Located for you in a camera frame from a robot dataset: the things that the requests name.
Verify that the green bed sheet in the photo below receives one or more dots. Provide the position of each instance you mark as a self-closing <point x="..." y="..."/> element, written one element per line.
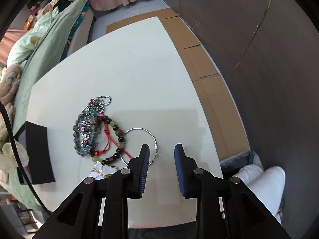
<point x="44" y="49"/>

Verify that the blue denim cloth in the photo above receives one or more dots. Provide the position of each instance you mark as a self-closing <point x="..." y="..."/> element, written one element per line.
<point x="253" y="158"/>

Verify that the person's white trouser leg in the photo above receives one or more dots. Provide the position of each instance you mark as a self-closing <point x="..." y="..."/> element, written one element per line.
<point x="261" y="186"/>

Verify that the white butterfly pendant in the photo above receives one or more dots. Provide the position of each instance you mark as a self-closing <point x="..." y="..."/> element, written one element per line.
<point x="106" y="169"/>

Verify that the black jewelry box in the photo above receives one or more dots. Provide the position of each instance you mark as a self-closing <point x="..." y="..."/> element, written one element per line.
<point x="38" y="154"/>

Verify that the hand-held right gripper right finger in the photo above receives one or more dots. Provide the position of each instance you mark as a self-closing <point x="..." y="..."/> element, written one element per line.
<point x="180" y="176"/>

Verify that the white bed frame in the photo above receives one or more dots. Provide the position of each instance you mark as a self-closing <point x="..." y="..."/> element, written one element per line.
<point x="83" y="29"/>

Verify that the pile of clothes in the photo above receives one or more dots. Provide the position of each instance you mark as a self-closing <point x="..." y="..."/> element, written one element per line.
<point x="49" y="5"/>

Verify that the pink fleece blanket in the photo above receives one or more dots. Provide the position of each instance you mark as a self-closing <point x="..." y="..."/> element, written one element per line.
<point x="8" y="84"/>

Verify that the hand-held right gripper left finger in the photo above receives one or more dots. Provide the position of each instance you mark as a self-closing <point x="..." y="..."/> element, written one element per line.
<point x="144" y="175"/>

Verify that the flattened brown cardboard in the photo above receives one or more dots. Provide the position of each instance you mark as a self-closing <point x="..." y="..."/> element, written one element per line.
<point x="219" y="109"/>

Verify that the pale green quilt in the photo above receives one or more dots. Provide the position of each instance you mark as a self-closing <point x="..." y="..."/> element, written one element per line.
<point x="30" y="39"/>

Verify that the silver hoop bangle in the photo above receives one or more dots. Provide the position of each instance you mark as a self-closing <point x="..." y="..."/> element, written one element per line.
<point x="139" y="128"/>

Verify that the teal printed cloth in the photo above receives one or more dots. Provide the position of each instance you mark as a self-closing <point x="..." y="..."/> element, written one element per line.
<point x="72" y="32"/>

